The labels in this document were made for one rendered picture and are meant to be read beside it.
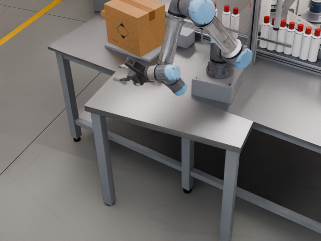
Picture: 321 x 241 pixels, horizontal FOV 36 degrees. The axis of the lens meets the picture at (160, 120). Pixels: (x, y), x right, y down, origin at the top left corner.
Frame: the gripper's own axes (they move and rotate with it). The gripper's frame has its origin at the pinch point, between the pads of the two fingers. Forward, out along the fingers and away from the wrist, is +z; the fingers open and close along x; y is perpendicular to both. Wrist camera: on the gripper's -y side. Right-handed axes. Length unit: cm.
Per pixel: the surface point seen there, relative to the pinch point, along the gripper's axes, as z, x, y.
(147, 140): 37, 10, 90
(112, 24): 39, 52, 18
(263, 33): -44, 70, 57
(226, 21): -20, 77, 51
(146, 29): 16, 51, 24
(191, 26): 9, 80, 55
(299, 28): -66, 70, 56
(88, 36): 68, 54, 28
